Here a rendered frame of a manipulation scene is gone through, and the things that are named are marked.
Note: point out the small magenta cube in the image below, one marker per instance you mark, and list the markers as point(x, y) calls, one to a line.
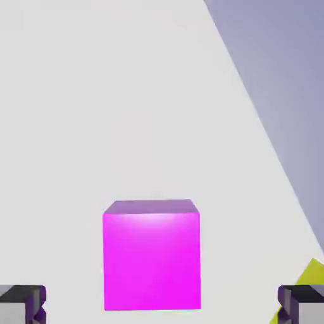
point(152, 258)

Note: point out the small yellow cube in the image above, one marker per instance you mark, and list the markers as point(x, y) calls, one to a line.
point(311, 273)

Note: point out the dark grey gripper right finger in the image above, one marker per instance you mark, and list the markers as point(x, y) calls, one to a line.
point(301, 303)

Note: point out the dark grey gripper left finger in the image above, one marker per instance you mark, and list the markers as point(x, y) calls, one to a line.
point(22, 303)

